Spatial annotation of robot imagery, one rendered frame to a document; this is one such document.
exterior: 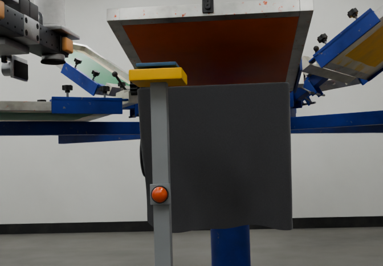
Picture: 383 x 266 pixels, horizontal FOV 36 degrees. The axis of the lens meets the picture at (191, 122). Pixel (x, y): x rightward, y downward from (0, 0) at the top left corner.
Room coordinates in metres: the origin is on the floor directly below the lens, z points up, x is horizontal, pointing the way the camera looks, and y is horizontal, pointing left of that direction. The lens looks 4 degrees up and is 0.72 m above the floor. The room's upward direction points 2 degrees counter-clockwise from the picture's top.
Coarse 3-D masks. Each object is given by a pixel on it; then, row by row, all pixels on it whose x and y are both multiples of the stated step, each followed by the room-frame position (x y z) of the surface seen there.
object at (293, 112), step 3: (291, 93) 2.80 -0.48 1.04; (291, 96) 2.80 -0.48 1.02; (291, 99) 2.80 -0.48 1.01; (291, 102) 2.80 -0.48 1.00; (300, 102) 2.88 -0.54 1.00; (291, 105) 2.80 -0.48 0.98; (294, 105) 2.90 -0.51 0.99; (297, 105) 2.89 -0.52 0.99; (300, 105) 2.88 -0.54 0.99; (291, 108) 2.89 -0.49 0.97; (294, 108) 2.90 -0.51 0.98; (291, 111) 2.89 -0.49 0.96; (294, 111) 2.91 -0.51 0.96; (291, 114) 2.89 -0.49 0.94; (294, 114) 2.91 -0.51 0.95
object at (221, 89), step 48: (144, 96) 1.73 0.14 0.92; (192, 96) 1.72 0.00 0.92; (240, 96) 1.71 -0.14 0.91; (288, 96) 1.71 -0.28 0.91; (144, 144) 1.74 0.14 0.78; (192, 144) 1.72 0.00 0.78; (240, 144) 1.71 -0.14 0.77; (288, 144) 1.70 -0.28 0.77; (192, 192) 1.73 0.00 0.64; (240, 192) 1.72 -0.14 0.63; (288, 192) 1.70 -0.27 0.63
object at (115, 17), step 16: (272, 0) 1.63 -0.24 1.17; (288, 0) 1.62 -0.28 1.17; (304, 0) 1.62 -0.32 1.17; (112, 16) 1.66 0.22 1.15; (128, 16) 1.66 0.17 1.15; (144, 16) 1.65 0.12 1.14; (160, 16) 1.65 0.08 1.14; (176, 16) 1.64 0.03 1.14; (192, 16) 1.64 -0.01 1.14; (208, 16) 1.64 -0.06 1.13; (224, 16) 1.64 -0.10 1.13; (240, 16) 1.64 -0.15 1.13; (256, 16) 1.64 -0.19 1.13; (272, 16) 1.64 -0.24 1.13; (288, 16) 1.65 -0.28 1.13; (304, 16) 1.65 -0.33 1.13; (304, 32) 1.77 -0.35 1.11; (128, 48) 1.88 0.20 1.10; (288, 80) 2.24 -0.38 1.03
